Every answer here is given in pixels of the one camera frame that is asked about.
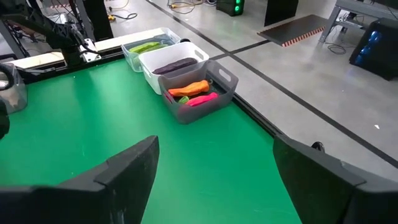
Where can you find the small green pepper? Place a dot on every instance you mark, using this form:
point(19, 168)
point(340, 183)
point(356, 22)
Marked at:
point(183, 99)

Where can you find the black post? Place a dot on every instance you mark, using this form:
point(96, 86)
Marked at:
point(99, 18)

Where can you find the purple eggplant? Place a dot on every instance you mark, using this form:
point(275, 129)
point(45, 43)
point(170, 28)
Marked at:
point(175, 66)

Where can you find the orange pepper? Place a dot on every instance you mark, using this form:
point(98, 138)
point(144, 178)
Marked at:
point(189, 89)

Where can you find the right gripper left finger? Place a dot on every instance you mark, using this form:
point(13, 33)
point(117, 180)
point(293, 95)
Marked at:
point(93, 199)

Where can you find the black computer with green lights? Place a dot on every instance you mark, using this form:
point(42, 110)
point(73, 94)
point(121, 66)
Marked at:
point(230, 7)

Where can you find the green cucumber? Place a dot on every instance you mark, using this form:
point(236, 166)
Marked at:
point(144, 47)
point(161, 46)

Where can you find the smoky clear plastic bin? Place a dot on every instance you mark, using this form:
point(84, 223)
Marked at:
point(17, 93)

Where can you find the black ramp with striped edge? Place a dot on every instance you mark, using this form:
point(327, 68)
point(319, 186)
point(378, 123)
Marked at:
point(292, 29)

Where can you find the clear plastic basket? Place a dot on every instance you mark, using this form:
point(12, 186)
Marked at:
point(130, 57)

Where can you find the black equipment case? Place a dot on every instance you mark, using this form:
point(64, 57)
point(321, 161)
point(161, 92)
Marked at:
point(385, 59)

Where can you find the black frame clamp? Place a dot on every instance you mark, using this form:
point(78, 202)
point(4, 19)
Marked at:
point(317, 147)

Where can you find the long red pepper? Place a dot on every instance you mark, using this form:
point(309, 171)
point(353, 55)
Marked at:
point(202, 99)

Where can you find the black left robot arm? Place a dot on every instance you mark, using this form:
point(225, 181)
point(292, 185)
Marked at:
point(59, 34)

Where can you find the white plastic basket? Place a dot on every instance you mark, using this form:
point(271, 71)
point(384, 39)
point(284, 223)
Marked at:
point(149, 77)

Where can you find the black cabinet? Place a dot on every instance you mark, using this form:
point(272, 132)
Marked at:
point(281, 12)

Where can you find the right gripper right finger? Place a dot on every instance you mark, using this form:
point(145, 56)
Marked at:
point(335, 196)

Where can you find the grey metal table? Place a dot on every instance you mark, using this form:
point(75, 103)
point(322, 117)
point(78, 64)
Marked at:
point(357, 4)

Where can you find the dark grey plastic basket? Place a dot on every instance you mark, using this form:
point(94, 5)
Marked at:
point(199, 113)

